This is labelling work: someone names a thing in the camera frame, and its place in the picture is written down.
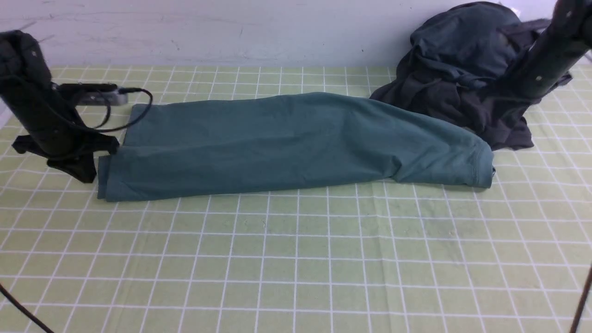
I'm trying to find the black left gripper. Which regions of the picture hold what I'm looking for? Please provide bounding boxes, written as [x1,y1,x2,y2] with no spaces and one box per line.
[12,126,120,184]

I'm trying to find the green long-sleeve top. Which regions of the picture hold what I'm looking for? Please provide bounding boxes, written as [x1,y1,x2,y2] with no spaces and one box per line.
[97,92,495,202]

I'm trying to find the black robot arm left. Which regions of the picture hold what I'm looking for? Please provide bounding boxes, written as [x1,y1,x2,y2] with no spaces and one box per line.
[0,30,124,183]

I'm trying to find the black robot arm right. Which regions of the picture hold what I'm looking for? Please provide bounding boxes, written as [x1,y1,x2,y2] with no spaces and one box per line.
[500,0,592,99]

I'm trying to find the dark grey crumpled garment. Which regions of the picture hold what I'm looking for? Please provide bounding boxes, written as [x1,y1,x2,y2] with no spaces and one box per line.
[370,51,535,151]

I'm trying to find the dark teal crumpled garment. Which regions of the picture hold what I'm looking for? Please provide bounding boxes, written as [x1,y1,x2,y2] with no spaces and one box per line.
[402,1,550,88]

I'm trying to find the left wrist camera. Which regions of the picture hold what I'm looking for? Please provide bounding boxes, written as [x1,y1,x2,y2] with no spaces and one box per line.
[54,83,129,107]

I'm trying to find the black left camera cable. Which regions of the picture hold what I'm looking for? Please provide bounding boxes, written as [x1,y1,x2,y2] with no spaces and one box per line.
[69,87,154,135]

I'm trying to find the black camera cable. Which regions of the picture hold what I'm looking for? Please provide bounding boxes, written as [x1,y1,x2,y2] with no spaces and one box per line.
[569,264,592,333]
[69,87,154,135]

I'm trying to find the black right camera cable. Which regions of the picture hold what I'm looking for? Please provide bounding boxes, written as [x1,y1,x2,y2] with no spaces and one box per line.
[569,264,592,333]

